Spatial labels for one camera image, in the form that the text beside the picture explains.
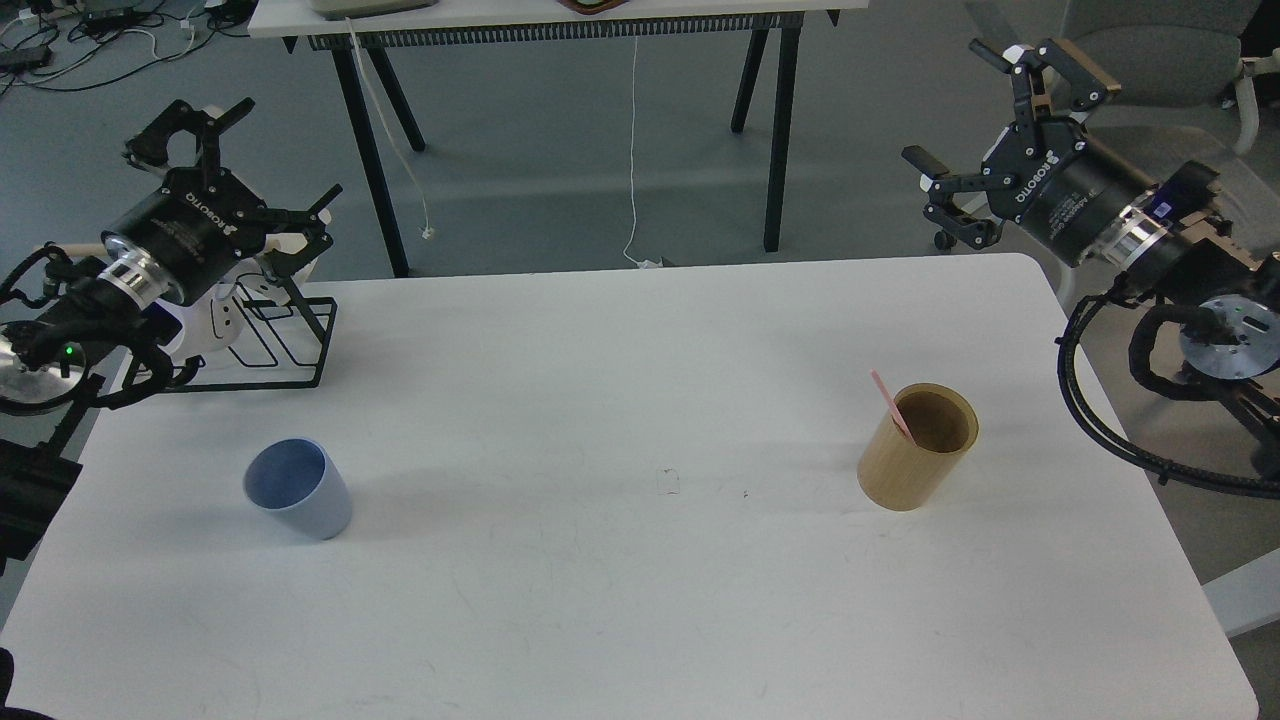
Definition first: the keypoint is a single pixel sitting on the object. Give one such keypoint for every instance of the black wire cup rack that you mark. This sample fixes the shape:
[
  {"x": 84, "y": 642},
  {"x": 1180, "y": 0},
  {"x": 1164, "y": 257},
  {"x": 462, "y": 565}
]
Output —
[{"x": 284, "y": 345}]

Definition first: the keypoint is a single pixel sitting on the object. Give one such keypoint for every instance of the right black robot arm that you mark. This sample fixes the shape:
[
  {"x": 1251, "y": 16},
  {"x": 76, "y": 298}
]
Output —
[{"x": 1208, "y": 330}]

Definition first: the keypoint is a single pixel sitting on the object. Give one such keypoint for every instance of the blue plastic cup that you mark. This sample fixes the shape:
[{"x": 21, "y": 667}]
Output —
[{"x": 297, "y": 481}]

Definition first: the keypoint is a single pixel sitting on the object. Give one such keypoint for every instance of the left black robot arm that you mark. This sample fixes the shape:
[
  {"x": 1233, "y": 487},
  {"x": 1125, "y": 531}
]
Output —
[{"x": 91, "y": 341}]

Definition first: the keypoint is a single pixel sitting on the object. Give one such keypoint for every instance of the bamboo cylinder holder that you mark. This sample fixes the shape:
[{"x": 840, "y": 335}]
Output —
[{"x": 916, "y": 448}]

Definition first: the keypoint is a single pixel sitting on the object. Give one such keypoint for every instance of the grey office chair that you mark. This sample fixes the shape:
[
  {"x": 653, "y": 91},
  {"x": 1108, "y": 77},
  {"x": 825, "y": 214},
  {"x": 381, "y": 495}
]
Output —
[{"x": 1168, "y": 54}]

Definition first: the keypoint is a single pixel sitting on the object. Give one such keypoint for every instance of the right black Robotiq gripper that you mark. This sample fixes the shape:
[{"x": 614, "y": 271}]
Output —
[{"x": 1065, "y": 188}]

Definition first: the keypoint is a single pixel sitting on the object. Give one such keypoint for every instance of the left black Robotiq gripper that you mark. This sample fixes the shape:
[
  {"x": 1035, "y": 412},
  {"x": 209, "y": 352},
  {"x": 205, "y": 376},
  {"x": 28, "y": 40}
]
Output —
[{"x": 190, "y": 235}]

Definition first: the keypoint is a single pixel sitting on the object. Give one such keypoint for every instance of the pink chopstick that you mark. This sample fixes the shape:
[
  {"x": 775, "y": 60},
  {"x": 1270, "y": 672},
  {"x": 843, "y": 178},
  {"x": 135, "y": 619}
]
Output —
[{"x": 892, "y": 406}]

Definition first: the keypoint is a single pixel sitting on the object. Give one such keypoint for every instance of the background white table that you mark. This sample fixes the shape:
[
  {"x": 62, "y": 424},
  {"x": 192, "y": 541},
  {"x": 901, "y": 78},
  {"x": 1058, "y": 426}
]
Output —
[{"x": 357, "y": 35}]

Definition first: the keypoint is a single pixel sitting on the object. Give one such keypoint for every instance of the white cup on rack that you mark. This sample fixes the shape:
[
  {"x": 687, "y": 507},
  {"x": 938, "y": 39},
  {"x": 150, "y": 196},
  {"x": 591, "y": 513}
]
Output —
[{"x": 292, "y": 255}]

